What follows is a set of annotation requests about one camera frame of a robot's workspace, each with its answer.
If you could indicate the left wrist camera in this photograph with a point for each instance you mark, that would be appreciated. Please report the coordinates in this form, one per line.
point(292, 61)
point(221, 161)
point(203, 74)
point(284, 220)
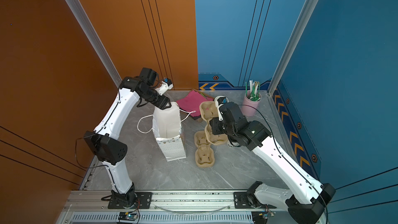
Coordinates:
point(166, 84)

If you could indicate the white paper gift bag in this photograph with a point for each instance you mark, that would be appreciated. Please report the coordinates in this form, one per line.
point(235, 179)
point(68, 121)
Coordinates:
point(168, 132)

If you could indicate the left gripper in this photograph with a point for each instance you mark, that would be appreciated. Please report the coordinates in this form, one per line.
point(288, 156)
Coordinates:
point(163, 102)

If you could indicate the pink straw holder cup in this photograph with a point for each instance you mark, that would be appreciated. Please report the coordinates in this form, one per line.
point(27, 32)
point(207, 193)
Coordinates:
point(249, 107)

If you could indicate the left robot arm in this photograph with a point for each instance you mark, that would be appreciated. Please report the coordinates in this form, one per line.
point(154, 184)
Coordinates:
point(104, 142)

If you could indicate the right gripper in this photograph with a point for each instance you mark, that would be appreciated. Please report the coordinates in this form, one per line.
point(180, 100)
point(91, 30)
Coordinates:
point(214, 125)

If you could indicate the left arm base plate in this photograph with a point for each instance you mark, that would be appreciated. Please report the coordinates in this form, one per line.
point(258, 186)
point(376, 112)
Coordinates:
point(142, 200)

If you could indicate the stack of paper cups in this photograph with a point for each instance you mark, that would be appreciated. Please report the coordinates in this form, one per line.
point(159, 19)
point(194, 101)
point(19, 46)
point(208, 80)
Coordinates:
point(221, 100)

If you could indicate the pink napkin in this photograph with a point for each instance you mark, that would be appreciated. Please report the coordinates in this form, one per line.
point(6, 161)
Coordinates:
point(193, 101)

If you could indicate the aluminium front rail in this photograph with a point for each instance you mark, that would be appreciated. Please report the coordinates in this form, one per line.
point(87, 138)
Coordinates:
point(170, 207)

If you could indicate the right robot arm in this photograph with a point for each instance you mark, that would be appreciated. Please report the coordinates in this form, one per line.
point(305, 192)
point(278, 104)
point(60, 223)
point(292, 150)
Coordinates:
point(306, 199)

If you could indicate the single beige pulp cup carrier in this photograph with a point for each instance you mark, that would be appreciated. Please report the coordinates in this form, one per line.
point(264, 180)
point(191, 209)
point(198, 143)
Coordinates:
point(209, 113)

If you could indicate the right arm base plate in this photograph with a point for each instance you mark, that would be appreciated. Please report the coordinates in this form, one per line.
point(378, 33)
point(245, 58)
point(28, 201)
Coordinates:
point(243, 201)

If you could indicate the green circuit board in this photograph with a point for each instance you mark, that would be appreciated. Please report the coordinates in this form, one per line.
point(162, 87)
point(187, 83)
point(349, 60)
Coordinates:
point(128, 217)

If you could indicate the white takeout coffee cup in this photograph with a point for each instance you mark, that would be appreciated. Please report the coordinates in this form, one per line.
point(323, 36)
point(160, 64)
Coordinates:
point(230, 144)

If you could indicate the bundle of wrapped straws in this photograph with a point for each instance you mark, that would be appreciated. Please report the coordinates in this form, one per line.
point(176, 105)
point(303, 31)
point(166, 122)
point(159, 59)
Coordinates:
point(253, 91)

